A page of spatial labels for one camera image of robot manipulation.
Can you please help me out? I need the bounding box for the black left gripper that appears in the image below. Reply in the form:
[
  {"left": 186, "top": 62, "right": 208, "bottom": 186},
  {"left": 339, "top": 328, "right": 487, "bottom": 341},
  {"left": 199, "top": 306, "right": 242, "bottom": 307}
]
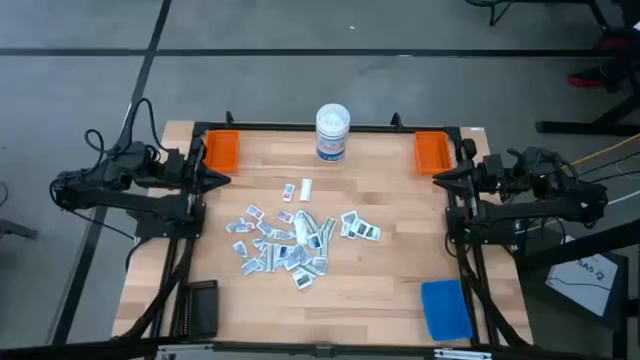
[{"left": 168, "top": 143, "right": 232, "bottom": 198}]

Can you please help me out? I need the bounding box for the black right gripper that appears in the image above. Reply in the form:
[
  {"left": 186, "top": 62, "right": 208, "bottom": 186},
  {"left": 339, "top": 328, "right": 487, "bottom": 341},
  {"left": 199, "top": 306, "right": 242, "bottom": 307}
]
[{"left": 432, "top": 138, "right": 507, "bottom": 198}]

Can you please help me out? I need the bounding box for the white crinkled gauze packet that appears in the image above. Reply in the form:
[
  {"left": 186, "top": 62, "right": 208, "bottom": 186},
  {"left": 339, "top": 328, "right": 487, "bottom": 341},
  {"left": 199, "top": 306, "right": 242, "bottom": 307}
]
[{"left": 292, "top": 209, "right": 319, "bottom": 247}]

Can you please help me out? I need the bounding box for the orange plastic mesh basket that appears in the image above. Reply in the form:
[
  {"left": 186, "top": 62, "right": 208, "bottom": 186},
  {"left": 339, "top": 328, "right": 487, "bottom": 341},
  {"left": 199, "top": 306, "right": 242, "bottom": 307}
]
[
  {"left": 204, "top": 129, "right": 241, "bottom": 174},
  {"left": 413, "top": 131, "right": 454, "bottom": 176}
]

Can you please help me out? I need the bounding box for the white wipes canister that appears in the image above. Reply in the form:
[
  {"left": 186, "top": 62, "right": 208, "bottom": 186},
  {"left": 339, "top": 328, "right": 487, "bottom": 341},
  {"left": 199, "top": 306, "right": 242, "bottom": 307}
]
[{"left": 315, "top": 103, "right": 351, "bottom": 164}]

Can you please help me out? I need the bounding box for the black plastic mesh basket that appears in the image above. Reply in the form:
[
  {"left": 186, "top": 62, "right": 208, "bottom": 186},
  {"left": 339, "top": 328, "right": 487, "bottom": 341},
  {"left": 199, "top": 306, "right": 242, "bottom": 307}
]
[{"left": 177, "top": 279, "right": 220, "bottom": 341}]

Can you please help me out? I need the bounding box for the blue plastic mesh basket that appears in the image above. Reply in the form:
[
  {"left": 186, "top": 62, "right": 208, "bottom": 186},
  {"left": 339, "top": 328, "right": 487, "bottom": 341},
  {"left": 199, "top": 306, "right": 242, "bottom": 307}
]
[{"left": 420, "top": 279, "right": 474, "bottom": 343}]

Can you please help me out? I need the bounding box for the black diagonal metal bar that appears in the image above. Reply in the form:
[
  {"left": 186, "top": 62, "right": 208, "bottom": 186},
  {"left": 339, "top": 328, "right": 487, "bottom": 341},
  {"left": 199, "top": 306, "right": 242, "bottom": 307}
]
[{"left": 517, "top": 230, "right": 640, "bottom": 275}]

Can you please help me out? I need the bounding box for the person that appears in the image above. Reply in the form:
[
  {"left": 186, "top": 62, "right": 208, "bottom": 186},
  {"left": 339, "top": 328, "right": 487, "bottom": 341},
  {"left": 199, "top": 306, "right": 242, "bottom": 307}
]
[{"left": 567, "top": 0, "right": 640, "bottom": 94}]

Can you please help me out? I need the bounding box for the white printed sheet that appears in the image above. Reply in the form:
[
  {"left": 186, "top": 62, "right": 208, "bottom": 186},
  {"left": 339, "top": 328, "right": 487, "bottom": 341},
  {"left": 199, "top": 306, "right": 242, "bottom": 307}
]
[{"left": 544, "top": 252, "right": 621, "bottom": 319}]

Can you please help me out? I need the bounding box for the dark floor stand leg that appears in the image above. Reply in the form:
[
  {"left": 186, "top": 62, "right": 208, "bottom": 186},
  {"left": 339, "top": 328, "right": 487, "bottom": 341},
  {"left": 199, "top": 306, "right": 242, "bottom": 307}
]
[{"left": 0, "top": 215, "right": 39, "bottom": 241}]

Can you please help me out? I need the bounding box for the black metal floor stand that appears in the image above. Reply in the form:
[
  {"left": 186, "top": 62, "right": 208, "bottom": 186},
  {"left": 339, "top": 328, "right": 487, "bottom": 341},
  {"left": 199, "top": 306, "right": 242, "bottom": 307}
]
[{"left": 464, "top": 0, "right": 611, "bottom": 27}]

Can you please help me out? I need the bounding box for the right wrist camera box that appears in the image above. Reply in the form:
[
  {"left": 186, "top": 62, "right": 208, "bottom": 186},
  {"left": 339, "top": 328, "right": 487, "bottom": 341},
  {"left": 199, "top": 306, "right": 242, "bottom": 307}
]
[{"left": 482, "top": 153, "right": 505, "bottom": 178}]

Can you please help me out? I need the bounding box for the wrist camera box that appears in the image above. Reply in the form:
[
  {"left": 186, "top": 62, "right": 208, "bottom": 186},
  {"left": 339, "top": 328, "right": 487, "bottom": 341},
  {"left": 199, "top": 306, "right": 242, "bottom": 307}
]
[
  {"left": 167, "top": 148, "right": 187, "bottom": 176},
  {"left": 482, "top": 153, "right": 505, "bottom": 178}
]

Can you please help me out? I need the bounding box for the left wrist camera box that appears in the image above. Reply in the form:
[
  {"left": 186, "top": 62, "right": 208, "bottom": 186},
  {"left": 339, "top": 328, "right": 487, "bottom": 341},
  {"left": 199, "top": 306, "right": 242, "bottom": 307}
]
[{"left": 167, "top": 148, "right": 187, "bottom": 176}]

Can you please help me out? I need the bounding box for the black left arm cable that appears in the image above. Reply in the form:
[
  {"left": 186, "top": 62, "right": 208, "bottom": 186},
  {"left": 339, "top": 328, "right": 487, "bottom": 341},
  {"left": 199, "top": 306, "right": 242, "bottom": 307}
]
[{"left": 83, "top": 97, "right": 169, "bottom": 166}]

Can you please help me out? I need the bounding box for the yellow extension cable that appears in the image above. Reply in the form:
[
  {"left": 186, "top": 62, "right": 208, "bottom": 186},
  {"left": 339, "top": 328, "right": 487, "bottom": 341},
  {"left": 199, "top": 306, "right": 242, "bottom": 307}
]
[{"left": 572, "top": 133, "right": 640, "bottom": 167}]

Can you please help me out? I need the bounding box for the silver metal bracket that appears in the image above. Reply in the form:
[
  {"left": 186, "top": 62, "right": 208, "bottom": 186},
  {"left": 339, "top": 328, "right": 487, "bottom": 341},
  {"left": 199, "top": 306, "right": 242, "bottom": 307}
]
[
  {"left": 432, "top": 348, "right": 494, "bottom": 360},
  {"left": 156, "top": 343, "right": 215, "bottom": 360}
]

